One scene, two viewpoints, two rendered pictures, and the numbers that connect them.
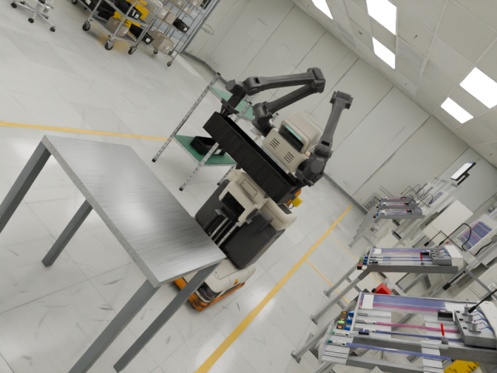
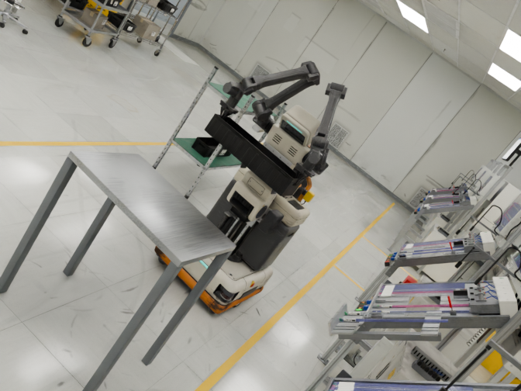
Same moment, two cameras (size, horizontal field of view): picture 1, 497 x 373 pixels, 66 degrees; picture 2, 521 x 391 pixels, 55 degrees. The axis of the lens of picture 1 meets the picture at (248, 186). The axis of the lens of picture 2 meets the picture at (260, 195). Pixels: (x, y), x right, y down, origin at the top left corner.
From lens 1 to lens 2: 72 cm
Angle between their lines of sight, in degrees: 1
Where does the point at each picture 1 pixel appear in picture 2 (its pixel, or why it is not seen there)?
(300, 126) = (300, 120)
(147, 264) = (170, 249)
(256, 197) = (263, 195)
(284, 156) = (288, 150)
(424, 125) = (473, 97)
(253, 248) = (267, 247)
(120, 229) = (144, 223)
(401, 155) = (450, 136)
